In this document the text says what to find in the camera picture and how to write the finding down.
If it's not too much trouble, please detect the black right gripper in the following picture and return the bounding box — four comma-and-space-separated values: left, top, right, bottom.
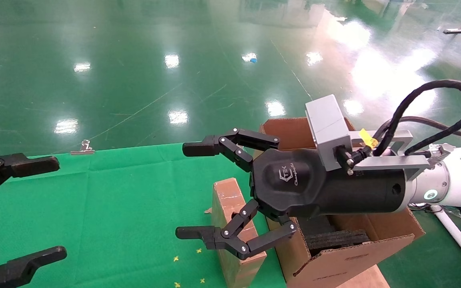
175, 128, 410, 261

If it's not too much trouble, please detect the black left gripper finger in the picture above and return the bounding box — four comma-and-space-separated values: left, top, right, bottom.
0, 151, 60, 205
0, 246, 68, 288

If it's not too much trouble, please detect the small brown cardboard box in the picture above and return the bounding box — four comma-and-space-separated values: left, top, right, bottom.
211, 178, 267, 288

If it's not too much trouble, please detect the large open cardboard carton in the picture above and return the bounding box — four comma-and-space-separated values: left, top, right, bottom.
259, 116, 426, 288

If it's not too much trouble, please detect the silver binder clip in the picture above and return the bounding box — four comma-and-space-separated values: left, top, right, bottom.
70, 139, 95, 156

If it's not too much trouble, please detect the green table cloth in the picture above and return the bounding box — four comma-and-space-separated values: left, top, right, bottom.
0, 142, 287, 288

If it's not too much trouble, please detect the black foam pad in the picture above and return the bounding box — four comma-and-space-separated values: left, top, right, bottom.
297, 215, 371, 257

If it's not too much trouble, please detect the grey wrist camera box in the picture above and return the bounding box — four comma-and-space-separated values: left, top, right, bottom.
305, 94, 353, 172

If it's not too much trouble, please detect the yellow cable tag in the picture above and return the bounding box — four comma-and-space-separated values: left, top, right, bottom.
359, 128, 379, 149

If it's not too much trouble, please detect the grey metal camera bracket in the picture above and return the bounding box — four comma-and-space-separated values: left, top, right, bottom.
349, 130, 431, 181

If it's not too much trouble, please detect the long black arm cable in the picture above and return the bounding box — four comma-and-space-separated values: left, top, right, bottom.
377, 116, 461, 141

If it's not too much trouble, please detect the white pipe frame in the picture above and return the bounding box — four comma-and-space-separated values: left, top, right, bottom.
430, 204, 461, 279

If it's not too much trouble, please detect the black braided loop cable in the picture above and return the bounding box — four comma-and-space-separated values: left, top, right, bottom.
374, 79, 461, 157

